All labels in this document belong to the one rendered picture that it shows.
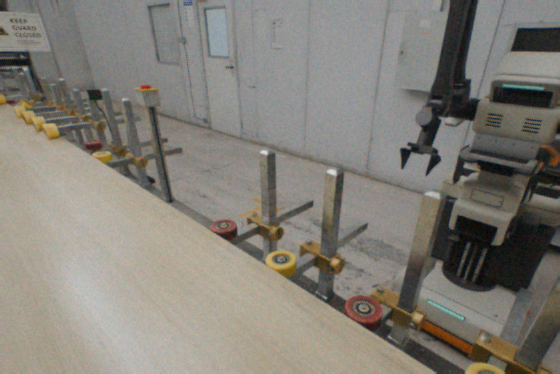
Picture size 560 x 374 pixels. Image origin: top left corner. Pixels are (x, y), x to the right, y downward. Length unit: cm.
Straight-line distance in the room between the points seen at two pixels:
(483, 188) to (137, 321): 134
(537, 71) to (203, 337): 129
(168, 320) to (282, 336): 23
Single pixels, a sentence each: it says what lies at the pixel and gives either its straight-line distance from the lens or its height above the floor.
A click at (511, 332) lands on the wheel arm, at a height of 84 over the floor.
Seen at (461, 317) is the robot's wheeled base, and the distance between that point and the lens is 178.
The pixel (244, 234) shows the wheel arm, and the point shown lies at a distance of 103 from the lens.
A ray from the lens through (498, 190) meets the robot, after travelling 153.
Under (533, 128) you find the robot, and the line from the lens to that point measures 146.
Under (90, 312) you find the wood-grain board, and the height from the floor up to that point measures 90.
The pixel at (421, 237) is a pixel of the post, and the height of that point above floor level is 104.
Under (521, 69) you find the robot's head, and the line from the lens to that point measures 141.
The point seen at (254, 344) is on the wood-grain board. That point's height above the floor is 90.
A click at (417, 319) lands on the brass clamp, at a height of 82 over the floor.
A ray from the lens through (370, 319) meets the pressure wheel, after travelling 69.
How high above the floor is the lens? 139
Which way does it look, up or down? 30 degrees down
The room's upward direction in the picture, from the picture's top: 1 degrees clockwise
